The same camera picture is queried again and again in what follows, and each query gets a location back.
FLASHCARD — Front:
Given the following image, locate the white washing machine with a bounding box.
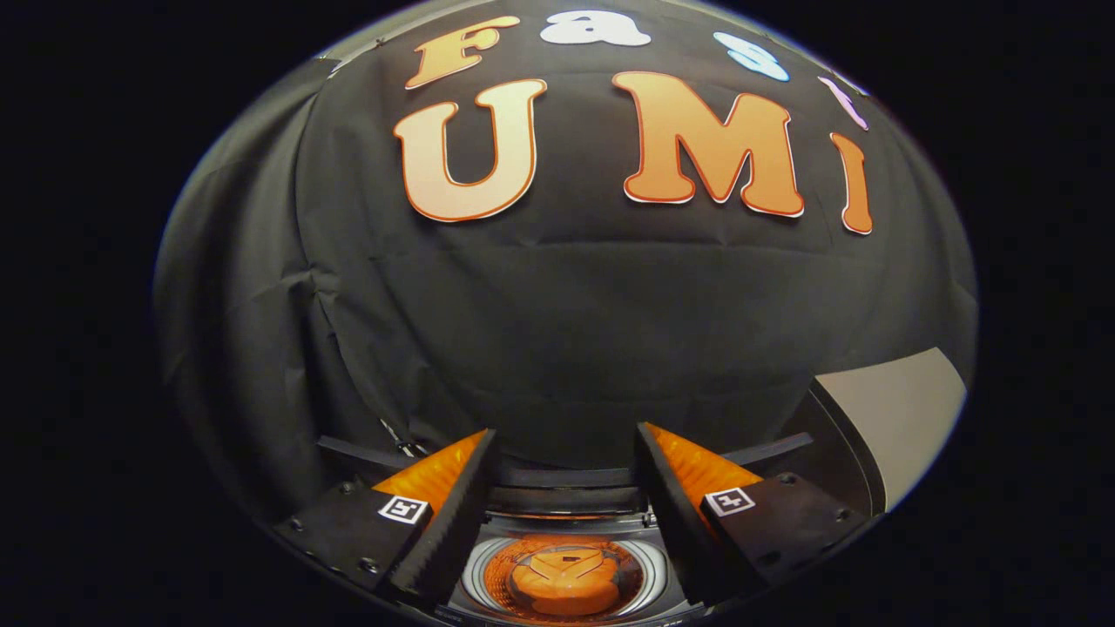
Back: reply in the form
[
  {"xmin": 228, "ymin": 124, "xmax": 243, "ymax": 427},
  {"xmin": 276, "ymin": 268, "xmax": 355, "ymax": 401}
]
[{"xmin": 315, "ymin": 383, "xmax": 888, "ymax": 624}]

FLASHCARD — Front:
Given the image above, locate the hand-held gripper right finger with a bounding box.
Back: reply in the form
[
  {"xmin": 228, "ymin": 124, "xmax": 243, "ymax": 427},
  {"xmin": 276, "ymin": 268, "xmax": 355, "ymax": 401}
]
[{"xmin": 632, "ymin": 421, "xmax": 874, "ymax": 608}]

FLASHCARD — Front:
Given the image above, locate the black backdrop cloth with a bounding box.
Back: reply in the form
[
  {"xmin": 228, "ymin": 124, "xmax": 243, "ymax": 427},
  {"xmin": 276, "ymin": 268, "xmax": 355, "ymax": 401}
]
[{"xmin": 155, "ymin": 0, "xmax": 978, "ymax": 523}]

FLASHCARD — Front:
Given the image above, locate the yellow polo shirt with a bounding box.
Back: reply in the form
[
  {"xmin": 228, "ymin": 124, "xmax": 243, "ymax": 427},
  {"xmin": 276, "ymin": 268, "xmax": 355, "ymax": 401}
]
[{"xmin": 510, "ymin": 544, "xmax": 621, "ymax": 616}]

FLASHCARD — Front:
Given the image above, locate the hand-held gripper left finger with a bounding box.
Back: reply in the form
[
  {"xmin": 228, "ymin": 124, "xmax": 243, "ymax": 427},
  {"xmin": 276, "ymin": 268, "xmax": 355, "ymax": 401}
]
[{"xmin": 273, "ymin": 427, "xmax": 503, "ymax": 612}]

